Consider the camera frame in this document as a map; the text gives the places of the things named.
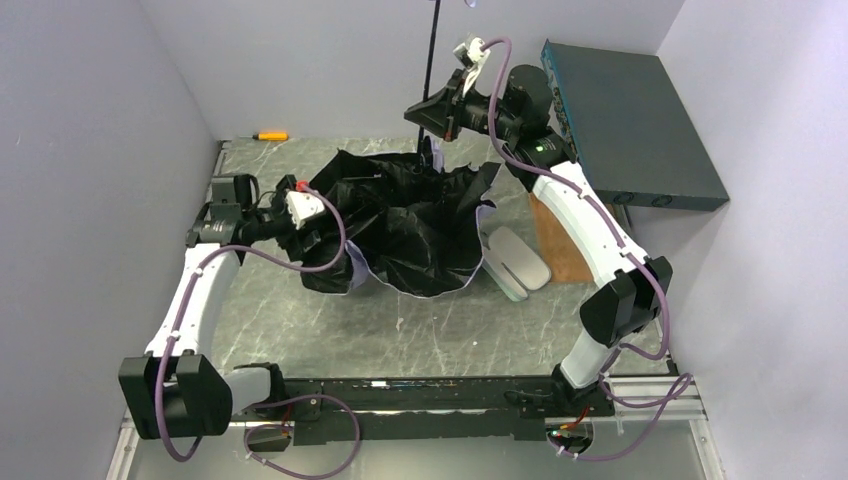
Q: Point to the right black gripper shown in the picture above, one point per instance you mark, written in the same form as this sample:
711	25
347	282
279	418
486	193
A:
450	113

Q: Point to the mint green zipper case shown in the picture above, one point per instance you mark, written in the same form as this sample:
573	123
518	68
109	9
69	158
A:
515	267

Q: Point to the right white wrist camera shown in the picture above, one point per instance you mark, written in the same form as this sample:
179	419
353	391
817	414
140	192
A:
472	55

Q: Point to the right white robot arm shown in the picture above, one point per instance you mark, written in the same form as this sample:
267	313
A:
632	285

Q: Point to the lilac umbrella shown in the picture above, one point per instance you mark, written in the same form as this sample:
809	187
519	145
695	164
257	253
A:
402	219

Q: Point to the dark network switch box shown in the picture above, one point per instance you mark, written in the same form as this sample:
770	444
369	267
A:
630	130

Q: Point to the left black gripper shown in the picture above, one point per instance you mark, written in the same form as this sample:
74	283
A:
291	234

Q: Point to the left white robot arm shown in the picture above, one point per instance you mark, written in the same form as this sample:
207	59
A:
173	390

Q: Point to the brown wooden board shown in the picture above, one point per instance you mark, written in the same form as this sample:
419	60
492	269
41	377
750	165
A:
556	247

